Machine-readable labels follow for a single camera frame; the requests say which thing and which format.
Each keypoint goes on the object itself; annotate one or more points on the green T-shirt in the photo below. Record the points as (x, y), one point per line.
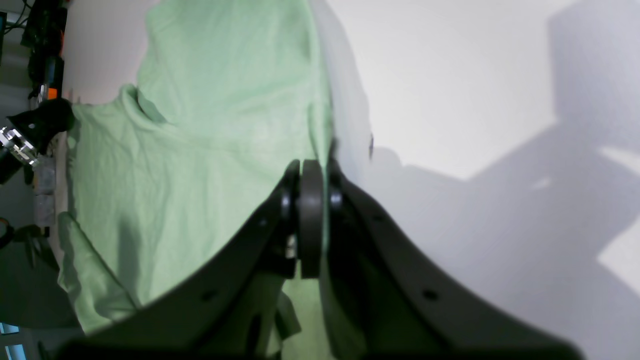
(228, 93)

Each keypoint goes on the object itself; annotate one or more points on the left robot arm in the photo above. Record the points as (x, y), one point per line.
(43, 26)

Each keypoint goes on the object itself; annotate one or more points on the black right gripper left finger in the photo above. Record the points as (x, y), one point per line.
(226, 310)

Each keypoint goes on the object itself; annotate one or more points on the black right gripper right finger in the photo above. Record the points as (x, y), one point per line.
(383, 299)

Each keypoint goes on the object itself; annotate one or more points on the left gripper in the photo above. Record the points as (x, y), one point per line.
(28, 134)

